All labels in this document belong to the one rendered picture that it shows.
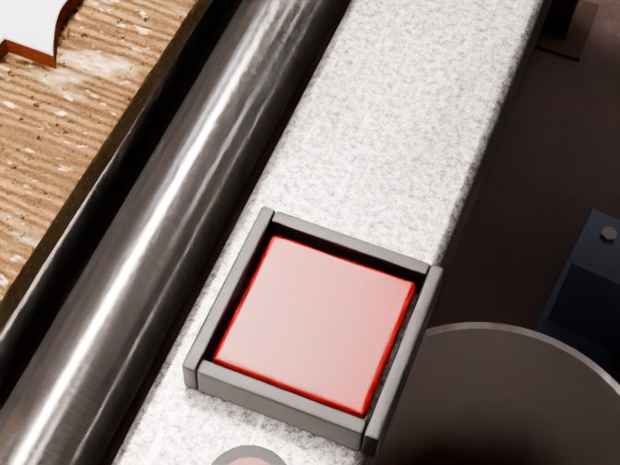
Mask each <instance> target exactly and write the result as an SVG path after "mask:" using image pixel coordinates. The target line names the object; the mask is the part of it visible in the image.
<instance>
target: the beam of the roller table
mask: <svg viewBox="0 0 620 465"><path fill-rule="evenodd" d="M552 2H553V0H351V2H350V4H349V6H348V8H347V10H346V12H345V14H344V16H343V18H342V20H341V22H340V24H339V26H338V27H337V29H336V31H335V33H334V35H333V37H332V39H331V41H330V43H329V45H328V48H327V49H326V51H325V52H324V54H323V56H322V58H321V60H320V62H319V64H318V66H317V68H316V71H315V73H314V75H313V76H312V78H311V79H310V81H309V83H308V85H307V87H306V89H305V91H304V94H303V96H302V98H301V99H300V101H299V103H298V105H297V106H296V108H295V110H294V112H293V114H292V117H291V119H290V121H289V123H288V124H287V126H286V128H285V130H284V131H283V133H282V135H281V137H280V140H279V142H278V144H277V146H276V148H275V149H274V151H273V153H272V155H271V157H270V158H269V160H268V163H267V165H266V167H265V169H264V171H263V173H262V174H261V176H260V178H259V180H258V182H257V184H256V186H255V188H254V190H253V192H252V194H251V196H250V198H249V199H248V201H247V203H246V205H245V207H244V209H243V211H242V213H241V215H240V217H239V219H238V221H237V222H236V224H235V226H234V228H233V230H232V233H231V235H230V236H229V238H228V240H227V242H226V244H225V246H224V247H223V249H222V251H221V254H220V256H219V258H218V260H217V262H216V263H215V265H214V267H213V269H212V271H211V272H210V274H209V277H208V279H207V281H206V283H205V285H204V287H203V288H202V290H201V292H200V294H199V296H198V297H197V300H196V302H195V304H194V306H193V308H192V310H191V312H190V314H189V315H188V317H187V319H186V321H185V323H184V325H183V327H182V329H181V331H180V333H179V335H178V337H177V339H176V341H175V342H174V344H173V346H172V348H171V350H170V352H169V354H168V356H167V358H166V360H165V362H164V364H163V366H162V367H161V370H160V371H159V373H158V375H157V377H156V379H155V381H154V383H153V385H152V387H151V389H150V391H149V393H148V395H147V397H146V398H145V400H144V402H143V404H142V406H141V408H140V410H139V412H138V414H137V417H136V419H135V420H134V421H133V423H132V425H131V427H130V429H129V431H128V433H127V435H126V437H125V440H124V442H123V444H122V445H121V446H120V448H119V450H118V452H117V454H116V456H115V458H114V460H113V463H112V465H211V463H212V462H213V461H214V460H215V459H216V458H217V457H218V456H219V455H220V454H222V453H223V452H224V451H226V450H228V449H230V448H232V447H238V446H243V445H255V446H261V447H266V448H268V449H270V450H272V451H274V452H275V453H276V454H278V455H279V456H280V457H281V458H282V459H283V460H284V461H285V462H286V464H287V465H375V462H376V458H377V455H378V453H379V450H380V448H381V446H382V443H383V441H384V438H385V436H386V433H387V431H386V432H385V435H384V438H383V440H382V443H381V445H380V448H379V450H378V452H377V455H376V456H375V457H371V456H368V455H366V454H364V453H363V452H362V451H361V450H360V451H356V450H354V449H351V448H349V447H345V446H343V445H340V444H337V443H335V442H332V441H330V440H327V439H325V438H323V437H320V436H317V435H313V434H311V433H308V432H306V431H304V430H301V429H298V428H296V427H293V426H291V425H288V424H286V423H282V422H280V421H277V420H274V419H272V418H269V417H267V416H265V415H262V414H260V413H257V412H254V411H250V410H248V409H246V408H243V407H241V406H238V405H235V404H233V403H230V402H228V401H226V400H223V399H219V398H216V397H214V396H211V395H210V394H207V393H204V392H202V391H200V390H199V388H198V389H194V388H191V387H188V386H186V385H185V383H184V377H183V370H182V363H183V361H184V359H185V357H186V355H187V353H188V351H189V349H190V347H191V345H192V343H193V341H194V339H195V337H196V335H197V333H198V332H199V330H200V328H201V326H202V324H203V322H204V320H205V318H206V316H207V314H208V312H209V309H210V308H211V306H212V304H213V302H214V300H215V298H216V296H217V294H218V292H219V290H220V288H221V285H222V284H223V282H224V280H225V278H226V276H227V275H228V273H229V271H230V269H231V267H232V265H233V262H234V260H235V259H236V257H237V255H238V253H239V251H240V249H241V247H242V245H243V243H244V240H245V238H246V236H247V235H248V233H249V231H250V229H251V227H252V225H253V223H254V221H255V219H256V216H257V215H258V213H259V211H260V210H261V208H262V207H263V206H265V207H268V208H271V209H274V210H275V213H276V212H277V211H280V212H283V213H286V214H289V215H292V216H294V217H297V218H300V219H303V220H305V221H310V222H312V223H315V224H318V225H321V226H324V227H326V228H329V229H331V230H334V231H337V232H340V233H345V234H347V235H349V236H352V237H355V238H358V239H361V240H364V241H366V242H368V243H371V244H376V245H379V246H382V247H385V248H387V249H389V250H392V251H395V252H398V253H401V254H403V255H406V256H411V257H413V258H416V259H419V260H422V261H424V262H427V263H429V264H430V267H431V266H432V265H435V266H438V267H440V268H443V269H444V270H445V274H444V278H443V281H442V285H441V289H440V292H439V294H440V293H441V290H442V288H443V285H444V282H445V280H446V277H447V274H448V271H449V269H450V266H451V264H452V261H453V258H454V256H455V254H456V252H457V249H458V246H459V242H460V240H461V237H462V234H463V233H464V230H465V228H466V225H467V222H468V220H469V217H470V215H471V211H472V209H473V206H474V204H475V201H476V198H477V196H478V194H479V192H480V189H481V186H482V184H483V180H484V177H485V175H486V173H487V170H488V168H489V165H490V162H491V160H492V158H493V156H494V153H495V149H496V146H497V144H498V141H499V138H500V137H501V134H502V132H503V129H504V126H505V124H506V121H507V118H508V115H509V113H510V110H511V108H512V105H513V102H514V100H515V98H516V96H517V93H518V91H519V86H520V84H521V81H522V79H523V77H524V74H525V72H526V69H527V67H528V64H529V61H530V59H531V56H532V53H533V50H534V48H535V45H536V43H537V41H538V38H539V36H540V33H541V31H542V28H543V24H544V21H545V20H546V17H547V14H548V12H549V9H550V7H551V4H552ZM439 294H438V297H439ZM438 297H437V299H436V302H437V300H438ZM436 302H435V305H436ZM434 309H435V306H434ZM434 309H433V311H432V313H433V312H434ZM431 316H432V314H431V315H430V318H431ZM430 318H429V321H430ZM429 321H428V323H429ZM428 323H427V326H428ZM427 326H426V328H425V330H426V329H427ZM424 333H425V331H424ZM424 333H423V335H424ZM422 340H423V338H422V339H421V342H422ZM421 342H420V344H419V347H420V345H421ZM419 347H418V350H419ZM418 350H417V352H418ZM417 352H416V354H417ZM416 354H415V356H414V359H415V357H416ZM414 359H413V362H414ZM413 362H412V364H411V366H412V365H413ZM410 371H411V368H410ZM410 371H409V373H410ZM408 376H409V374H408V375H407V378H408ZM407 378H406V380H405V383H406V381H407ZM405 383H404V386H405ZM404 386H403V388H402V390H403V389H404ZM401 393H402V391H401V392H400V395H401ZM400 395H399V398H400ZM398 402H399V399H398ZM398 402H397V404H396V407H397V405H398ZM396 407H395V409H394V411H393V414H394V412H395V410H396ZM393 414H392V416H391V419H392V417H393ZM391 419H390V421H389V424H388V426H389V425H390V422H391ZM387 430H388V427H387Z"/></svg>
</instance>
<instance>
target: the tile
mask: <svg viewBox="0 0 620 465"><path fill-rule="evenodd" d="M79 1H80V0H0V60H2V59H3V58H4V57H5V56H6V55H7V54H8V53H12V54H16V55H19V56H22V57H24V58H27V59H30V60H32V61H35V62H37V63H40V64H43V65H46V66H49V67H52V68H55V69H56V55H57V45H58V40H59V35H60V32H61V28H62V27H63V25H64V23H65V21H66V19H67V18H68V16H69V15H70V14H71V12H72V11H73V9H74V8H75V7H76V5H77V4H78V2H79Z"/></svg>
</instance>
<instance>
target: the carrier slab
mask: <svg viewBox="0 0 620 465"><path fill-rule="evenodd" d="M212 1H213V0H80V1H79V2H78V4H77V5H76V7H75V8H74V9H73V11H72V12H71V14H70V15H69V16H68V18H67V19H66V21H65V23H64V25H63V27H62V28H61V32H60V35H59V40H58V45H57V55H56V69H55V68H52V67H49V66H46V65H43V64H40V63H37V62H35V61H32V60H30V59H27V58H24V57H22V56H19V55H16V54H12V53H8V54H7V55H6V56H5V57H4V58H3V59H2V60H0V332H1V330H2V329H3V327H4V326H5V324H6V322H7V320H8V319H9V318H10V317H11V315H12V314H13V312H14V310H15V309H16V307H17V306H18V304H19V302H20V301H21V299H22V297H23V296H24V294H25V293H26V291H27V290H28V288H29V286H30V285H31V284H32V282H33V281H34V279H35V278H36V276H37V274H38V273H39V271H40V270H41V268H42V266H43V265H44V263H45V261H46V260H47V258H48V257H49V255H50V254H51V253H52V251H53V250H54V248H55V246H56V245H57V243H58V242H59V240H60V238H61V237H62V235H63V234H64V232H65V231H66V229H67V227H68V225H69V224H70V222H71V221H72V220H73V219H74V217H75V215H76V214H77V212H78V210H79V209H80V207H81V206H82V204H83V202H84V201H85V199H86V198H87V196H88V195H89V192H90V191H91V189H92V188H93V186H95V184H96V183H97V181H98V179H99V178H100V176H101V174H102V173H103V171H104V170H105V168H106V166H107V165H108V163H109V162H110V160H111V159H112V157H113V155H114V153H115V152H116V151H117V150H118V148H119V147H120V145H121V143H122V142H123V140H124V139H125V137H126V135H127V134H128V132H129V130H130V129H131V127H132V126H133V124H134V123H135V121H136V120H137V118H138V117H139V115H140V114H141V112H142V111H143V109H144V107H145V106H146V104H147V103H148V101H149V99H150V97H151V96H152V94H153V93H154V91H155V90H156V88H157V87H158V86H159V84H160V83H161V81H162V79H163V78H164V76H165V75H166V73H167V71H168V70H169V68H170V67H171V65H172V64H173V61H174V60H175V58H176V57H177V55H178V54H179V53H180V52H181V50H182V48H183V47H184V45H185V43H186V42H187V40H188V38H189V37H190V35H191V34H192V32H193V31H194V29H195V28H196V26H197V24H198V22H199V21H200V20H201V19H202V17H203V16H204V14H205V12H206V11H207V9H208V8H209V6H210V4H211V2H212Z"/></svg>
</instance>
